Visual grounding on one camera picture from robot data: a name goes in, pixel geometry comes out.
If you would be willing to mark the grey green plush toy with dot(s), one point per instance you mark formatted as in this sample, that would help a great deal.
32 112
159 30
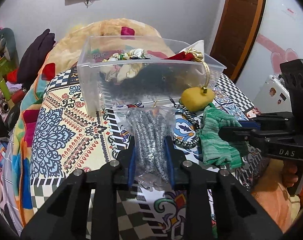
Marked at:
8 45

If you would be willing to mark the red velvet pouch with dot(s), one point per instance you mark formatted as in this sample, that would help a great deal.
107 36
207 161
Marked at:
194 55

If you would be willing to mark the green knitted cloth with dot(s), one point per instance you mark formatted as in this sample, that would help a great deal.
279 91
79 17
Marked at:
217 151

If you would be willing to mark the yellow sponge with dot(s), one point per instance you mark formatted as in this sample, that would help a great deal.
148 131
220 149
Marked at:
194 99

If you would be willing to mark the patterned patchwork bedsheet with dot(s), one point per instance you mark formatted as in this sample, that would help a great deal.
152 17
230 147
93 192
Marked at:
66 138

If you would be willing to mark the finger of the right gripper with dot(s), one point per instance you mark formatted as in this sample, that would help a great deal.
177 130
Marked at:
269 121
253 136

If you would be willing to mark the white suitcase with stickers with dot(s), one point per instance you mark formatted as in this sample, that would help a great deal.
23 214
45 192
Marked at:
273 96

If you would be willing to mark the brown wooden door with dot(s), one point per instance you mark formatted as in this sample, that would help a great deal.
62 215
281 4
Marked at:
236 34

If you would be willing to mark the black chain strap bag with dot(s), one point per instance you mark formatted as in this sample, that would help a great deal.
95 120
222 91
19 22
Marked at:
156 81

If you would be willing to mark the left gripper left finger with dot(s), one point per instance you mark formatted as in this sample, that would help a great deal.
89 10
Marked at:
64 214

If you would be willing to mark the clear plastic storage box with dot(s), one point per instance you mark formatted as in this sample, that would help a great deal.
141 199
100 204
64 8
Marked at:
157 49

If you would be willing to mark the white cloth pouch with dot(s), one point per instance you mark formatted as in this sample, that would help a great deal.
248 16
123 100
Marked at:
197 46

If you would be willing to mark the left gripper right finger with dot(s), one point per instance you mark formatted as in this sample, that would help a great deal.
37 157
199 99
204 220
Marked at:
237 214

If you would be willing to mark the floral silk scrunchie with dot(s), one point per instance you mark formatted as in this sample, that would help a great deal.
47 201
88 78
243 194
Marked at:
118 72

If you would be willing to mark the dark purple garment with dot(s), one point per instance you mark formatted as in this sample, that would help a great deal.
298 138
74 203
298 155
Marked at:
34 57

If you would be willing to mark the person's right hand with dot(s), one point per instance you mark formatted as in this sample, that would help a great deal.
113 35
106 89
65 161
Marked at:
289 173

